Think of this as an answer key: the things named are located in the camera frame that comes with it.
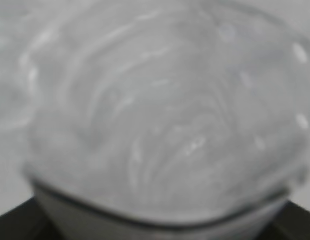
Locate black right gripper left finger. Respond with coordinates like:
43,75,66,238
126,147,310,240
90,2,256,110
0,198,62,240

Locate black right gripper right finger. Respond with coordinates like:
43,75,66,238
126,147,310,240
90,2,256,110
259,201,310,240

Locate clear plastic water bottle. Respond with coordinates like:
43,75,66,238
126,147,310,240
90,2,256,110
0,0,310,240

